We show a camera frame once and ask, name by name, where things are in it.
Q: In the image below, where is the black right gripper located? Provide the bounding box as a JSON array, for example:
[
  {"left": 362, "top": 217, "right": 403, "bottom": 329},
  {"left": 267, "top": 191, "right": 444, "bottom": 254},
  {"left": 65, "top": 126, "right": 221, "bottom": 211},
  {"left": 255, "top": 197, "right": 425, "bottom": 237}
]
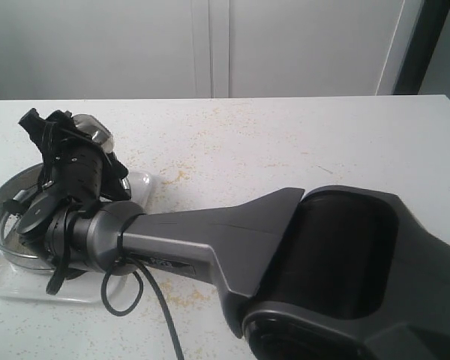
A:
[{"left": 19, "top": 108, "right": 131, "bottom": 202}]

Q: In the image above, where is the stainless steel cup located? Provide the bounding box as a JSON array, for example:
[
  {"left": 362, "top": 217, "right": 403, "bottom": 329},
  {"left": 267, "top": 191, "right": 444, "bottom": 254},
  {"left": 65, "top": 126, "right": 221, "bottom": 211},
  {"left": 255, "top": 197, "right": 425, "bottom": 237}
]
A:
[{"left": 72, "top": 114, "right": 114, "bottom": 154}]

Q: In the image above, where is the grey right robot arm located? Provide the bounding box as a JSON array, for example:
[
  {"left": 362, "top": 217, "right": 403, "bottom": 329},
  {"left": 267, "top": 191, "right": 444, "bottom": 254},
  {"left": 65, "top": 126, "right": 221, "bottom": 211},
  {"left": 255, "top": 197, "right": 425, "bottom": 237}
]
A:
[{"left": 16, "top": 109, "right": 450, "bottom": 359}]

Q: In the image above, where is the round steel mesh sieve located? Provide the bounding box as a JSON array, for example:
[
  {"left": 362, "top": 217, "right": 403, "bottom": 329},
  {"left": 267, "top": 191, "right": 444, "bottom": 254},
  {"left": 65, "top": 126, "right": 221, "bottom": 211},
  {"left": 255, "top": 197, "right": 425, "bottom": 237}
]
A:
[{"left": 3, "top": 164, "right": 142, "bottom": 280}]

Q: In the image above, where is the white cabinet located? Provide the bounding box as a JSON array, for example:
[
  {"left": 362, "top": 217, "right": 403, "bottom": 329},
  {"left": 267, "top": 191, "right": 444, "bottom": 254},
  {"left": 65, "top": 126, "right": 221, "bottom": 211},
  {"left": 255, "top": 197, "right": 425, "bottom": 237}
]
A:
[{"left": 0, "top": 1, "right": 425, "bottom": 100}]

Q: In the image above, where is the white square tray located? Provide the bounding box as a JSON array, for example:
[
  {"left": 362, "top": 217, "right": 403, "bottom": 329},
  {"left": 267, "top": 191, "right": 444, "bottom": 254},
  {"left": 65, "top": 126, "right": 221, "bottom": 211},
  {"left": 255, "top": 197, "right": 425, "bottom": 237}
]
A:
[{"left": 0, "top": 169, "right": 158, "bottom": 305}]

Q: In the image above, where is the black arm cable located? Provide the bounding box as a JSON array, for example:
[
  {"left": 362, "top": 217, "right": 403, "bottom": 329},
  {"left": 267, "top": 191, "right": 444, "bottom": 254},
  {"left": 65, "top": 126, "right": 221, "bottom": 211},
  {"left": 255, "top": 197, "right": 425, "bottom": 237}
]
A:
[{"left": 44, "top": 194, "right": 185, "bottom": 360}]

